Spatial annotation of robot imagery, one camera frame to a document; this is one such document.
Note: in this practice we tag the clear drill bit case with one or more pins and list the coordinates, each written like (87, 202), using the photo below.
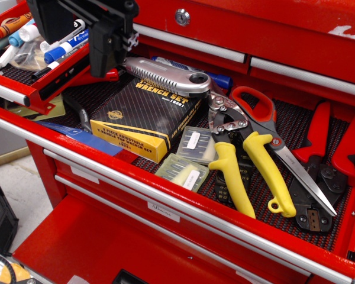
(183, 172)
(197, 145)

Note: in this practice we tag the white cap dry erase marker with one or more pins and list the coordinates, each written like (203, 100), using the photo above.
(79, 26)

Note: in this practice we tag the red handled crimping tool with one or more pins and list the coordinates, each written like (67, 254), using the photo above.
(332, 177)

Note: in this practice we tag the black yellow wrench set box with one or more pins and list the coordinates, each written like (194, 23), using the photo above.
(143, 119)

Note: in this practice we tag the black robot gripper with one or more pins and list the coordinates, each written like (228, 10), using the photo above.
(110, 26)

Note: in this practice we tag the yellow handled tin snips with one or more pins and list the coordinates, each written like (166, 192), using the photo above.
(242, 126)

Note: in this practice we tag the white pen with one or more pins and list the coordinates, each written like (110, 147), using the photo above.
(8, 55)

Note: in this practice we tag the black marker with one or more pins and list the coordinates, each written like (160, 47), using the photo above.
(54, 64)

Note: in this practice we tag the blue marker in large drawer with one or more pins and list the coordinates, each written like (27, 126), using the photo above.
(222, 81)

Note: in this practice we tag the black handled pliers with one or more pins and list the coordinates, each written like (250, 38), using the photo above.
(83, 115)

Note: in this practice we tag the white glue stick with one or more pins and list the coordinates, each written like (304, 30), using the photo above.
(29, 32)

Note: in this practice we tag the red tool chest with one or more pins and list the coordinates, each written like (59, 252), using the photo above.
(298, 53)

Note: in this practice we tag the blue cap dry erase marker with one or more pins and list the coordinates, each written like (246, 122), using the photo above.
(64, 48)

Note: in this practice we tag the silver box cutter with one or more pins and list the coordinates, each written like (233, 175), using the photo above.
(181, 82)

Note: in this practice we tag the silver drawer lock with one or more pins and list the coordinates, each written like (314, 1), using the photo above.
(182, 17)

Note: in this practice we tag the red grey scissors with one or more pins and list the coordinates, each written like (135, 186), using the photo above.
(261, 112)

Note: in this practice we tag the blue flat card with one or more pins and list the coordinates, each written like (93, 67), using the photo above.
(83, 137)

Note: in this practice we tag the light blue cap marker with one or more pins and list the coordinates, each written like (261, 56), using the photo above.
(15, 39)

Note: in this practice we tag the clear plastic bag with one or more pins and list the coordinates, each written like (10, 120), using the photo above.
(29, 56)

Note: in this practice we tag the clear drill bit case lower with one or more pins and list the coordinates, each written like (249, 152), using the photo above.
(183, 172)

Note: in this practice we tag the clear drill bit case upper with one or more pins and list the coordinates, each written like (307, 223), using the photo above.
(197, 145)

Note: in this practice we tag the large open red drawer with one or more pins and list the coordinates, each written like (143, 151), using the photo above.
(113, 213)

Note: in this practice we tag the small open red drawer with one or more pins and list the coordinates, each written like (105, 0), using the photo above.
(17, 86)

